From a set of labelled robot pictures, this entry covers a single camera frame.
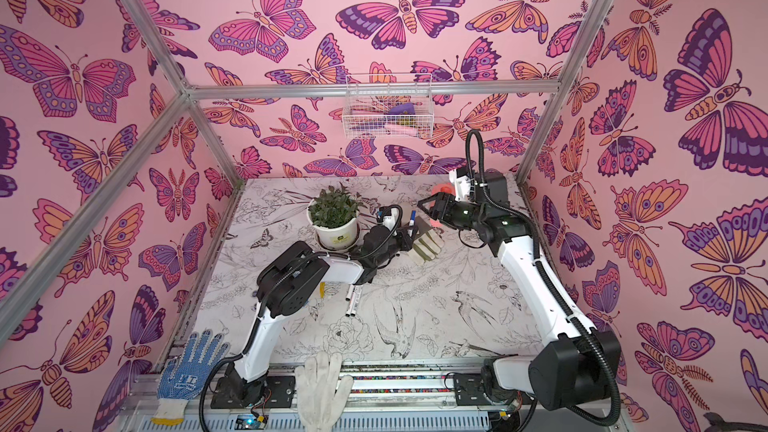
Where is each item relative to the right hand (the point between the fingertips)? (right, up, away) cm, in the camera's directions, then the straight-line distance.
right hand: (425, 202), depth 75 cm
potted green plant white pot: (-26, -3, +15) cm, 30 cm away
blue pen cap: (-3, -3, -2) cm, 5 cm away
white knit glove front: (-26, -47, -1) cm, 53 cm away
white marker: (-20, -28, +15) cm, 37 cm away
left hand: (+2, -7, +18) cm, 20 cm away
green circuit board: (-43, -53, -3) cm, 69 cm away
